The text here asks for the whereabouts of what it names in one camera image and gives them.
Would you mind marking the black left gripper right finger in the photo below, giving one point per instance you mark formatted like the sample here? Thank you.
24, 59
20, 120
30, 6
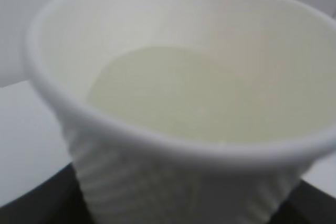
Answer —
306, 205

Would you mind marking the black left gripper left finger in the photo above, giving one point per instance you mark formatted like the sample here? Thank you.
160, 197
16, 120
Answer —
58, 200

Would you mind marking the white paper cup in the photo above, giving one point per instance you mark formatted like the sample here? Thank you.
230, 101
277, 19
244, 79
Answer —
186, 111

